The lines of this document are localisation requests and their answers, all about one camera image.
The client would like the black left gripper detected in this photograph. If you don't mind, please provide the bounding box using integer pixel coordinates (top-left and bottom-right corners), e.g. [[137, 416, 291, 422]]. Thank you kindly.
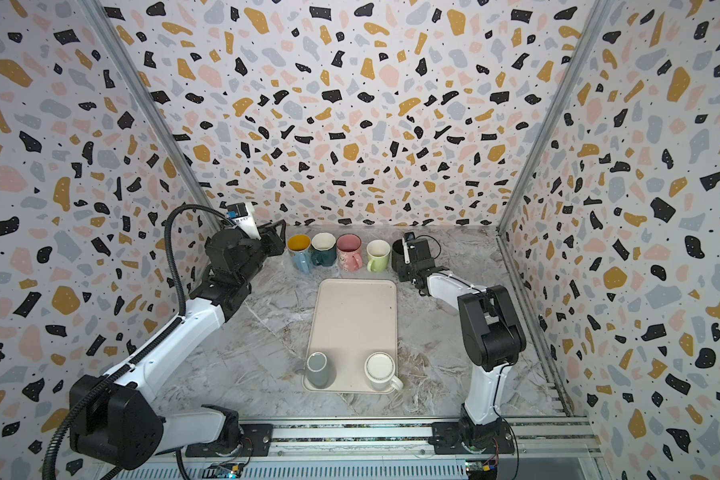
[[238, 219, 285, 288]]

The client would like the light blue butterfly mug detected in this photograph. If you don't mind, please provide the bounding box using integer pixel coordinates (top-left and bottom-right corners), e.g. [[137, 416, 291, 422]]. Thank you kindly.
[[287, 234, 312, 274]]

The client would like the light green mug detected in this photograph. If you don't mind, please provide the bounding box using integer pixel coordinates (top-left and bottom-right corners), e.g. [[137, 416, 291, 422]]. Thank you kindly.
[[366, 239, 392, 273]]

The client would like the dark teal mug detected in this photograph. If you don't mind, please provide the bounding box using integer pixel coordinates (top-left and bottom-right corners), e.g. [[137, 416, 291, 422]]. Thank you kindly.
[[310, 232, 337, 267]]

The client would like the pink ghost pattern mug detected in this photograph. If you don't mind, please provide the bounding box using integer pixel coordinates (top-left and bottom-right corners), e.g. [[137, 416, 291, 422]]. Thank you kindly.
[[336, 234, 363, 272]]

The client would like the white mug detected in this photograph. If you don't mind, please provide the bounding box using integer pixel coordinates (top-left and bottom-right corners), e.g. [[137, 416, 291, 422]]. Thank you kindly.
[[364, 352, 404, 392]]

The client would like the grey mug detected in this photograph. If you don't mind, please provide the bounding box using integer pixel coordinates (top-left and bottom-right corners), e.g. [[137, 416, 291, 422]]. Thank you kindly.
[[296, 351, 336, 391]]

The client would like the black mug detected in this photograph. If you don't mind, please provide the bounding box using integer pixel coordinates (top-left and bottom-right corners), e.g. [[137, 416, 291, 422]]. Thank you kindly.
[[391, 239, 405, 272]]

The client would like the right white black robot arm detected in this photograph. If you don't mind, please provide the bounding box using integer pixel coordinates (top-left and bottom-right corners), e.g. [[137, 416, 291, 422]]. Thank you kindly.
[[392, 232, 527, 455]]

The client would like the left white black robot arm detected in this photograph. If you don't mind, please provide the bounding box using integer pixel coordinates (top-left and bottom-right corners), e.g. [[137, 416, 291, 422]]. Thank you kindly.
[[54, 221, 286, 470]]

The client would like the beige plastic tray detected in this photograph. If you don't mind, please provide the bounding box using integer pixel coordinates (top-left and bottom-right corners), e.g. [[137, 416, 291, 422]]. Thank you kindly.
[[307, 279, 399, 394]]

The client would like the right circuit board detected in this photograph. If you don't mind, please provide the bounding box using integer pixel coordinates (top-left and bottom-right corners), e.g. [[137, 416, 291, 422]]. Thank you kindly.
[[465, 459, 498, 480]]

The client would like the left green circuit board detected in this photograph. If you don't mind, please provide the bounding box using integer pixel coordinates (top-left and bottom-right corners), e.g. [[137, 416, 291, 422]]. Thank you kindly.
[[201, 462, 245, 479]]

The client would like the left black corrugated cable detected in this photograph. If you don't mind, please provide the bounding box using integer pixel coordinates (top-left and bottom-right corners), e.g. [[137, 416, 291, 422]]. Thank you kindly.
[[41, 203, 241, 480]]

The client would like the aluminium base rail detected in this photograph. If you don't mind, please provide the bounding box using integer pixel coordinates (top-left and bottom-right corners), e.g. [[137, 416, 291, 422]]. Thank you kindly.
[[89, 416, 613, 480]]

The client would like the left corner aluminium post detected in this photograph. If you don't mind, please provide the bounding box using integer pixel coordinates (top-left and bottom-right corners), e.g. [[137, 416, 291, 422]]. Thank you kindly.
[[75, 1, 213, 209]]

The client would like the corner aluminium post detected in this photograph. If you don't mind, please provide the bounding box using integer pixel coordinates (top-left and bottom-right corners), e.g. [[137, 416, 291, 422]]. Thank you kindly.
[[75, 1, 213, 209], [496, 0, 613, 236]]

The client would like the right corner aluminium post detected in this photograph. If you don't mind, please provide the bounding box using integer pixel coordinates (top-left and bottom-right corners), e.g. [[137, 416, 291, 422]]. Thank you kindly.
[[496, 0, 613, 236]]

